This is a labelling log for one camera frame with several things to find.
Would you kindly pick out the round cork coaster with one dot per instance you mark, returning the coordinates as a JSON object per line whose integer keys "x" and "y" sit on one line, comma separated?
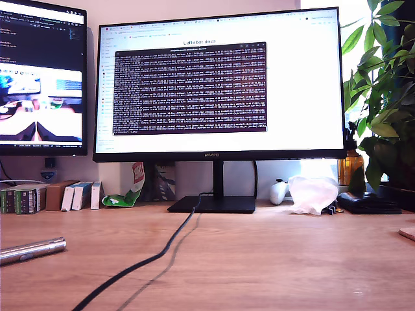
{"x": 408, "y": 234}

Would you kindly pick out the crumpled white plastic bag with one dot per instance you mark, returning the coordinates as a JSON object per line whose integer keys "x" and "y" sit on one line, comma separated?
{"x": 311, "y": 194}

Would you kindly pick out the amber glass pump bottle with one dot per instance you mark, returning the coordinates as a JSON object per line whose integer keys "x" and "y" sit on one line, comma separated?
{"x": 347, "y": 168}

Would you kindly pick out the black leather wallet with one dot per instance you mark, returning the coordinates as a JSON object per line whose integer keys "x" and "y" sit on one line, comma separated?
{"x": 368, "y": 204}

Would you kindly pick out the small black clip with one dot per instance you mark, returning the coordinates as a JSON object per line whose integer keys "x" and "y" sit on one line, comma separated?
{"x": 332, "y": 211}

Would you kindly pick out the grey printed carton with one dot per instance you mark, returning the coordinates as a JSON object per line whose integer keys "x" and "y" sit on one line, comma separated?
{"x": 165, "y": 180}

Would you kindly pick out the small white box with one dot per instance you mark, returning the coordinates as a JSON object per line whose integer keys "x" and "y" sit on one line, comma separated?
{"x": 79, "y": 197}
{"x": 67, "y": 199}
{"x": 96, "y": 196}

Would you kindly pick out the black monitor with dark screen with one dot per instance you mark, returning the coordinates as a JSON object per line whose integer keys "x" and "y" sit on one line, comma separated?
{"x": 39, "y": 39}

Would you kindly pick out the blue shield badge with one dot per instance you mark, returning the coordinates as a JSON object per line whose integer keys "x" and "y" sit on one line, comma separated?
{"x": 48, "y": 175}

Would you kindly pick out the dark plant pot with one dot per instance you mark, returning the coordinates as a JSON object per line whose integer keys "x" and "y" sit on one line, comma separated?
{"x": 400, "y": 197}

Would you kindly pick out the green and red snack bag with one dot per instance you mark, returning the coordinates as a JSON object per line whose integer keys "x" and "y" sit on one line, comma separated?
{"x": 120, "y": 200}

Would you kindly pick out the green leafy house plant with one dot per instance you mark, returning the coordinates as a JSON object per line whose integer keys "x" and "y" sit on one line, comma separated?
{"x": 389, "y": 87}

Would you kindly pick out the metallic silver laser pointer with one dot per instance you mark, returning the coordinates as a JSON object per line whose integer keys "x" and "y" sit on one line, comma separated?
{"x": 32, "y": 249}

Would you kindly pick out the large black Huawei monitor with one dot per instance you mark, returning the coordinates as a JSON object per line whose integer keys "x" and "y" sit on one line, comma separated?
{"x": 291, "y": 87}

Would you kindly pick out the brown cardboard box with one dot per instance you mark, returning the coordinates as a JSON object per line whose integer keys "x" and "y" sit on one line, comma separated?
{"x": 54, "y": 196}

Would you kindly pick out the small black wall cube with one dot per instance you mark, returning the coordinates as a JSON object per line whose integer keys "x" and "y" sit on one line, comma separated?
{"x": 50, "y": 162}

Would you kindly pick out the green printed box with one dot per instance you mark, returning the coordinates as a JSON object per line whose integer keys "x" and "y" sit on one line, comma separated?
{"x": 7, "y": 202}
{"x": 27, "y": 201}

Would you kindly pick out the white game controller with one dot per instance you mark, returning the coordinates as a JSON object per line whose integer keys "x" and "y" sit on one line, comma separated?
{"x": 277, "y": 194}

